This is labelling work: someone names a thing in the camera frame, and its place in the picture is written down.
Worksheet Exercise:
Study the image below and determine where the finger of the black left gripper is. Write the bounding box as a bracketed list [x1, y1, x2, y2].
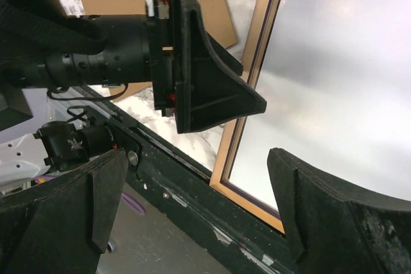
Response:
[175, 56, 267, 133]

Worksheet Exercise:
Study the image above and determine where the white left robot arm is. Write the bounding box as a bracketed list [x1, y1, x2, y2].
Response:
[1, 0, 267, 133]

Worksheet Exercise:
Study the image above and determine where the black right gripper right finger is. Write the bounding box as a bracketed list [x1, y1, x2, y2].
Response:
[267, 148, 410, 273]

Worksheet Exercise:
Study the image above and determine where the photo print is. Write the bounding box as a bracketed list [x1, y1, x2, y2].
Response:
[229, 0, 410, 207]

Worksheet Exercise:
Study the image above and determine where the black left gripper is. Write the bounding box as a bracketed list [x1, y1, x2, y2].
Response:
[0, 0, 245, 117]

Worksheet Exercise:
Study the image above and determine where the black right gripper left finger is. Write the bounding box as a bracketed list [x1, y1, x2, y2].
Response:
[1, 150, 128, 273]

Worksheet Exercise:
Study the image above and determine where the blue wooden picture frame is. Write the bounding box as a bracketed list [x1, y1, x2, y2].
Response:
[209, 0, 284, 234]

